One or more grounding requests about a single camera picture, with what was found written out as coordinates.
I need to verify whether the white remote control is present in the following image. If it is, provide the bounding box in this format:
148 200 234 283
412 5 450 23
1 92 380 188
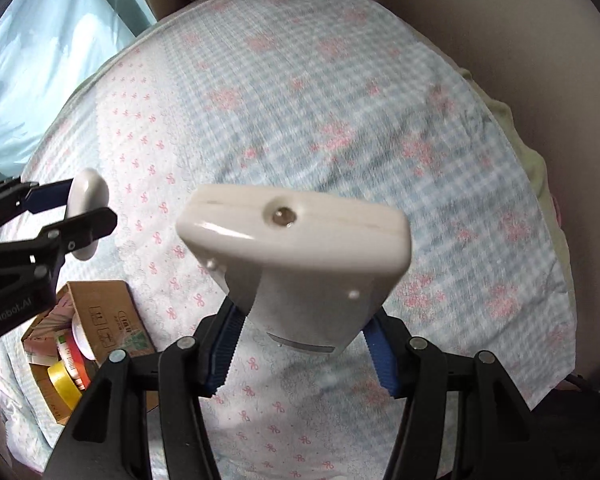
175 184 412 356

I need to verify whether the white earbuds case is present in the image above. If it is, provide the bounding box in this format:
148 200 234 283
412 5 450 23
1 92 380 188
66 167 110 262

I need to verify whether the light blue curtain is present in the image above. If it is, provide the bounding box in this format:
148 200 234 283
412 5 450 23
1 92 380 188
0 0 156 180

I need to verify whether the beige sofa backrest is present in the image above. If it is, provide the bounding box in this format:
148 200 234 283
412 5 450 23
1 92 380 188
376 0 600 379

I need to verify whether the brown cardboard box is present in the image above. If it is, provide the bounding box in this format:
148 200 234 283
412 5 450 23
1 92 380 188
21 280 156 425

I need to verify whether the yellow tape roll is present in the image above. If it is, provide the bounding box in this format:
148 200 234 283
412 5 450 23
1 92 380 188
47 361 82 411

